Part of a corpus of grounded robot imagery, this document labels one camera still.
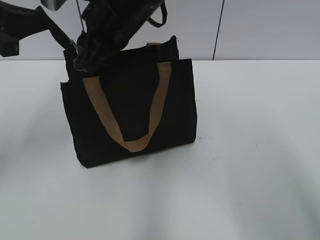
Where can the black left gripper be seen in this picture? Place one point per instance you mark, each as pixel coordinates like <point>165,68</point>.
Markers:
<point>17,23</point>

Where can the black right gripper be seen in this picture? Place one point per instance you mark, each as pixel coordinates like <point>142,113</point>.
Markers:
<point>110,24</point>

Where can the black canvas tote bag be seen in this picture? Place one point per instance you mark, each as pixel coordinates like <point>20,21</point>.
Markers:
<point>141,104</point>

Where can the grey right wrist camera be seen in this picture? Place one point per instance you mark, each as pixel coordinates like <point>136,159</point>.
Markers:
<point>53,5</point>

